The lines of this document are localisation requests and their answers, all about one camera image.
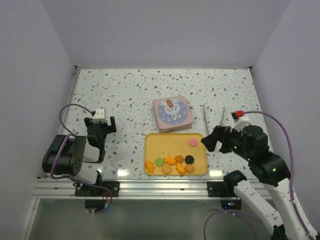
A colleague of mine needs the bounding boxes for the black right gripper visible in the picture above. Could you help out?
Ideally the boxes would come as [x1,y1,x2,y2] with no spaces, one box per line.
[200,124,254,161]

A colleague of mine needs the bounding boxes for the metal tongs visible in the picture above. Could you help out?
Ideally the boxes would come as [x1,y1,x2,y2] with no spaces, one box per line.
[203,104,226,135]

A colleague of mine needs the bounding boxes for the silver tin lid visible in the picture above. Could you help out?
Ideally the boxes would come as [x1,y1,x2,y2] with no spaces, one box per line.
[152,95,194,126]

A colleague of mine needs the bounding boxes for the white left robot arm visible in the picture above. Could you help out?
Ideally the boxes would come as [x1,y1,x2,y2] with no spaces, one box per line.
[42,116,117,197]

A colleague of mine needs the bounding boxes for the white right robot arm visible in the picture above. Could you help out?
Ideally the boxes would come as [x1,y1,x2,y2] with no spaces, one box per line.
[201,125,320,240]

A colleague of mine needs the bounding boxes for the pink sandwich cookie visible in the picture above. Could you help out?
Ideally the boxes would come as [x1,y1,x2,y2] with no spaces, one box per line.
[188,138,198,147]

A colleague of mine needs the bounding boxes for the black sandwich cookie right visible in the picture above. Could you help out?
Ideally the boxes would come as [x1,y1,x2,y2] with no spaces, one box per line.
[184,155,195,165]

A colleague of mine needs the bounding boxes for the silver cookie tin box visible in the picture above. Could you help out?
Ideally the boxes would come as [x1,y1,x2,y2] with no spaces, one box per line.
[157,123,192,133]

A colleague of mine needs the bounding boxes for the brown round cookie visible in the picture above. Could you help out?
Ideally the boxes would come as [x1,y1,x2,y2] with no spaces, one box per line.
[184,164,195,173]

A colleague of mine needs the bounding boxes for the chocolate chip cookie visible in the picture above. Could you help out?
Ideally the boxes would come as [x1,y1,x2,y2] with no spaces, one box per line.
[174,155,184,163]

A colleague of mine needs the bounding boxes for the orange fish cookie right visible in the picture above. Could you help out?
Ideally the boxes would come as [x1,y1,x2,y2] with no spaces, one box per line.
[175,163,186,175]

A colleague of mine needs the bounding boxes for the orange fish cookie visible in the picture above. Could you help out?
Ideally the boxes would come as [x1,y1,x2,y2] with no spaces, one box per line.
[144,160,155,174]
[164,156,176,165]
[175,163,186,175]

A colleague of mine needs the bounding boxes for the orange fish cookie middle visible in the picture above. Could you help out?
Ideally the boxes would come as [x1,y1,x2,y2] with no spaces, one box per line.
[164,156,176,165]

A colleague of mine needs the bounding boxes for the yellow plastic tray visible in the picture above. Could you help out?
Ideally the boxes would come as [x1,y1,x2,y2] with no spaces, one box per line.
[143,133,208,177]

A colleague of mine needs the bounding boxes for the round beige dotted cookie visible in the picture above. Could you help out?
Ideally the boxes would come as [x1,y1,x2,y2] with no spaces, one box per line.
[161,163,172,174]

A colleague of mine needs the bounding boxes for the orange fish cookie left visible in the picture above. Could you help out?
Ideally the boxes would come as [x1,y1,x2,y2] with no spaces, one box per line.
[144,160,155,174]

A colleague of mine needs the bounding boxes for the green sandwich cookie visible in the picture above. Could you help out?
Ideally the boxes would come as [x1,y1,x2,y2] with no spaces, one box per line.
[154,157,165,167]

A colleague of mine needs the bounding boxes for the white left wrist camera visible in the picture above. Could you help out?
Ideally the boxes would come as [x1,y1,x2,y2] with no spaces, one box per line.
[92,108,107,124]

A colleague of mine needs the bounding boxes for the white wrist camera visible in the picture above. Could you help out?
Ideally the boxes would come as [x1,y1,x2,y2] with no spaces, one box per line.
[92,108,107,124]
[231,110,250,132]

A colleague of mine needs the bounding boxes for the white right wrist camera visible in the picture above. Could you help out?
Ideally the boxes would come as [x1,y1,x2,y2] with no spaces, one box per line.
[231,110,250,132]

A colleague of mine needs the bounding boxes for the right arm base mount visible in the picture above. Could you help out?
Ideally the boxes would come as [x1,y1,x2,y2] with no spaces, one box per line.
[206,181,236,198]

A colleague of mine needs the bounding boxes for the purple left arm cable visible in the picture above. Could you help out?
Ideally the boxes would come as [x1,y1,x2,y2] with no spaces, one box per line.
[49,104,113,215]

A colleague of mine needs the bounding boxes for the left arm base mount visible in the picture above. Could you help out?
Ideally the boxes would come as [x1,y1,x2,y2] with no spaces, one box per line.
[72,181,120,197]

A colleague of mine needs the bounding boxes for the aluminium frame rail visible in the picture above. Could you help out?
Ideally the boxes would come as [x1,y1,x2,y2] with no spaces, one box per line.
[32,177,276,201]

